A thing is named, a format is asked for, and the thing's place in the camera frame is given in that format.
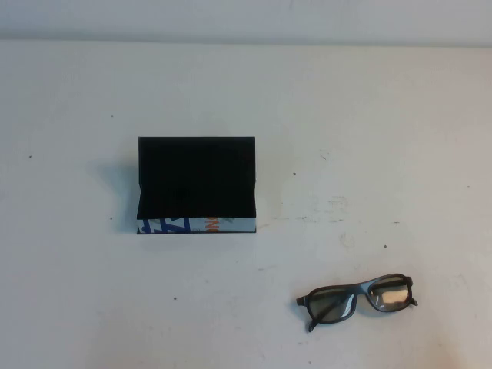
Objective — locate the black printed glasses case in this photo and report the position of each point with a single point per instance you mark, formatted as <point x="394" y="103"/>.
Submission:
<point x="196" y="173"/>

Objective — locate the black frame glasses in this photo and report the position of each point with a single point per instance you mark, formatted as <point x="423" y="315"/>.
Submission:
<point x="326" y="303"/>

